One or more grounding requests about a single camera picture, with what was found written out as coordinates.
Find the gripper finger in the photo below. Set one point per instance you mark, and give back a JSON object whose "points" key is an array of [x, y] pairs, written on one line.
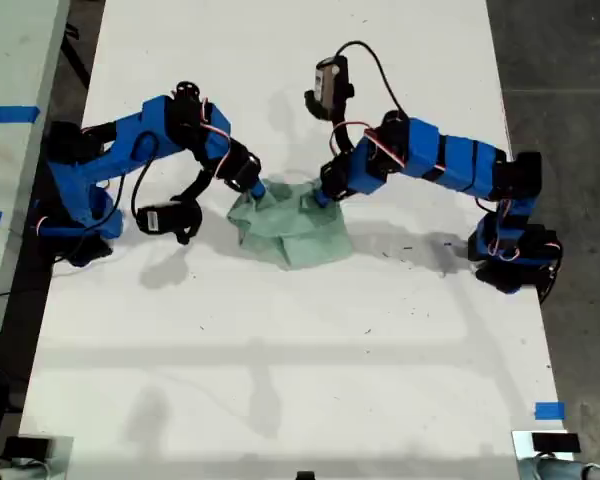
{"points": [[323, 199], [261, 192]]}

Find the pale green T-shirt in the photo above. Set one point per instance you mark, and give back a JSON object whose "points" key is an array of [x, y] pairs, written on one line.
{"points": [[310, 240]]}

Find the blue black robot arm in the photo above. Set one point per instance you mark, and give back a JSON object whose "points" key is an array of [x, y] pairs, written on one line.
{"points": [[460, 160], [120, 145]]}

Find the long blue tape strip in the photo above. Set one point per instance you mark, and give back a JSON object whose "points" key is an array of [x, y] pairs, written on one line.
{"points": [[10, 114]]}

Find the small black clamp block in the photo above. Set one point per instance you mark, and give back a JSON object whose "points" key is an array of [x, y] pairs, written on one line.
{"points": [[305, 476]]}

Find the square blue tape piece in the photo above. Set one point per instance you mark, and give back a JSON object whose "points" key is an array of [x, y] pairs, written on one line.
{"points": [[550, 411]]}

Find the metal clamp plate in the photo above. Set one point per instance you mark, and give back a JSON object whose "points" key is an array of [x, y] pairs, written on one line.
{"points": [[62, 460], [522, 450]]}

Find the small black box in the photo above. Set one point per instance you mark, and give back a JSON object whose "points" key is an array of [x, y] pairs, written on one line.
{"points": [[555, 442], [26, 447]]}

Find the grey pipe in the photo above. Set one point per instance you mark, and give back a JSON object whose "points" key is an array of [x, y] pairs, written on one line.
{"points": [[10, 472], [555, 470]]}

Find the short black camera stalk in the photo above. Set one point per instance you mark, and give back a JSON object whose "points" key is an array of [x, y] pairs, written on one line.
{"points": [[200, 182], [334, 137]]}

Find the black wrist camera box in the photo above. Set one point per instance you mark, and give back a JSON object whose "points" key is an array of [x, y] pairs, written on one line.
{"points": [[160, 220], [330, 85]]}

